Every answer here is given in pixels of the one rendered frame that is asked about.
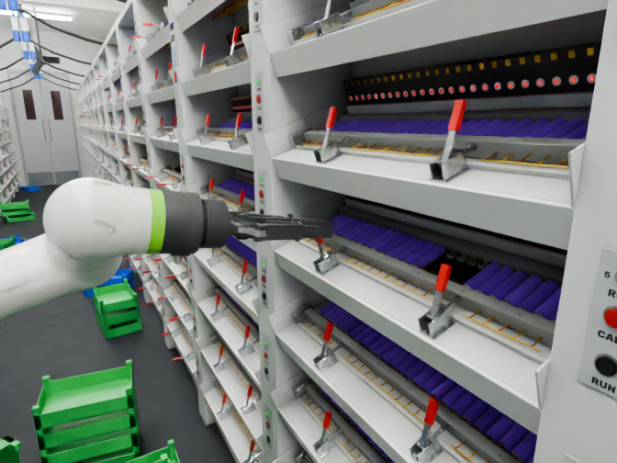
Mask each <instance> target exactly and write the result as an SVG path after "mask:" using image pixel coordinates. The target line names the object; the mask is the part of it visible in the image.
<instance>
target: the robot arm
mask: <svg viewBox="0 0 617 463"><path fill-rule="evenodd" d="M292 217H293V214H289V213H287V218H285V217H284V216H282V215H280V216H276V215H265V214H254V213H244V212H240V211H233V210H231V211H229V208H228V206H227V204H226V203H225V202H224V201H223V200H217V199H204V198H201V197H200V196H199V195H198V193H195V192H188V191H187V188H186V186H182V189H181V190H180V191H171V190H159V189H147V188H138V187H132V186H123V185H120V184H116V183H113V182H110V181H106V180H104V179H100V178H93V177H85V178H78V179H74V180H72V181H69V182H67V183H65V184H63V185H62V186H60V187H58V188H57V189H56V190H55V191H54V192H53V193H52V194H51V195H50V197H49V199H48V201H47V202H46V205H45V208H44V210H43V226H44V230H45V232H46V233H44V234H41V235H40V236H37V237H35V238H32V239H30V240H28V241H25V242H22V243H19V244H17V245H14V246H12V247H9V248H6V249H4V250H2V251H0V320H1V319H4V318H5V317H8V316H10V315H13V314H16V313H18V312H21V311H24V310H27V309H30V308H32V307H35V306H38V305H40V304H42V303H45V302H48V301H51V300H54V299H58V298H61V297H64V296H67V295H70V294H73V293H76V292H79V291H82V290H86V289H89V288H95V287H98V286H100V285H102V284H104V283H106V282H107V281H108V280H109V279H110V278H111V277H112V276H114V275H115V274H116V273H117V271H118V269H119V267H120V265H121V262H122V256H123V255H126V254H170V255H171V256H174V263H175V264H177V265H180V264H181V260H182V256H183V255H186V256H189V255H190V254H195V253H196V252H197V251H198V249H199V248H222V247H223V246H224V245H225V244H226V242H227V240H228V238H229V237H230V236H231V235H232V236H236V239H238V240H247V239H249V238H251V239H253V240H254V241H255V242H257V243H258V242H263V241H277V240H296V241H298V242H300V240H302V239H303V238H331V237H332V231H333V225H334V222H333V221H328V220H326V219H309V218H293V220H292Z"/></svg>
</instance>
